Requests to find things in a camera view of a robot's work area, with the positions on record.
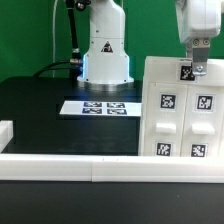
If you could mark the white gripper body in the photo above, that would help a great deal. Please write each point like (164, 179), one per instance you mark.
(198, 19)

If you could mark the gripper finger with grey tip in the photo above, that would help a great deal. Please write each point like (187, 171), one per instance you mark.
(198, 51)

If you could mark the white cabinet body box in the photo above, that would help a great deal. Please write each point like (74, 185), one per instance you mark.
(143, 116)

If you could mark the white cabinet top block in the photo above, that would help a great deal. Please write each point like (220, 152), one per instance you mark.
(174, 70)

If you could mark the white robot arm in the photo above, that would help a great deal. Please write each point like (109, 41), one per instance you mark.
(106, 64)

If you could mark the white base marker sheet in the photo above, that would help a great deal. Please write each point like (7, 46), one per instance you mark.
(100, 108)

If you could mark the white obstacle fence left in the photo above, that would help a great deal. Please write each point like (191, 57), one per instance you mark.
(6, 133)

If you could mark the white obstacle fence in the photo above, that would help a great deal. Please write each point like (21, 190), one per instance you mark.
(6, 133)
(111, 168)

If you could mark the white obstacle fence front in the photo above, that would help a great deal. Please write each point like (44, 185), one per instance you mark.
(111, 168)

